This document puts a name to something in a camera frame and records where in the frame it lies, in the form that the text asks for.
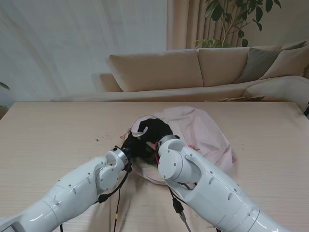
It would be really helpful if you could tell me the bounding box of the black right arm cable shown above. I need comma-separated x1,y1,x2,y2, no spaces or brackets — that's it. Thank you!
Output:
168,187,192,232

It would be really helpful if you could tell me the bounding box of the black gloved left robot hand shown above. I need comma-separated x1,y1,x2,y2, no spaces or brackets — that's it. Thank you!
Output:
122,134,148,160

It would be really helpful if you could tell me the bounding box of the grey sofa cushion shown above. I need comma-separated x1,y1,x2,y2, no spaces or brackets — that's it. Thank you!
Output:
235,47,307,84

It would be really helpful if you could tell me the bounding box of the pale pink backpack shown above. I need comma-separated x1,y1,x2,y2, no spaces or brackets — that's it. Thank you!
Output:
120,105,239,187

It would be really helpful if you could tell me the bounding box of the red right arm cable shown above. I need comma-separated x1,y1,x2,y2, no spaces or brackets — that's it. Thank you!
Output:
154,142,161,165

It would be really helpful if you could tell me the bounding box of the beige fabric sofa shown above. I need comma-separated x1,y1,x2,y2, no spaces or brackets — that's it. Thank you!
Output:
91,42,309,102

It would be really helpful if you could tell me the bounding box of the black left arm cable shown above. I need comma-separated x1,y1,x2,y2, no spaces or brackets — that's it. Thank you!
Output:
97,161,133,204

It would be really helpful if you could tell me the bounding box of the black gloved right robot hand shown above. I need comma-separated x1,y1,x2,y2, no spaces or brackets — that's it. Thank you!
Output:
137,117,174,145

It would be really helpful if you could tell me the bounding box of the white backdrop cloth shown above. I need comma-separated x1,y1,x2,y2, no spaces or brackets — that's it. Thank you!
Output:
0,0,168,102

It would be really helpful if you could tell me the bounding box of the beige loose sofa cushion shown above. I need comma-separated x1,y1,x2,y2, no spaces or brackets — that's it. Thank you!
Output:
259,45,309,80

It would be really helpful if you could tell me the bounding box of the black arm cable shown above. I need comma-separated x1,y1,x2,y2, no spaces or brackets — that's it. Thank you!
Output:
168,187,192,232
97,161,133,204

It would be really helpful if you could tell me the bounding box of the tall green leafy houseplant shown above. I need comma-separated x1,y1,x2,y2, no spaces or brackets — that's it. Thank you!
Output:
194,0,282,49

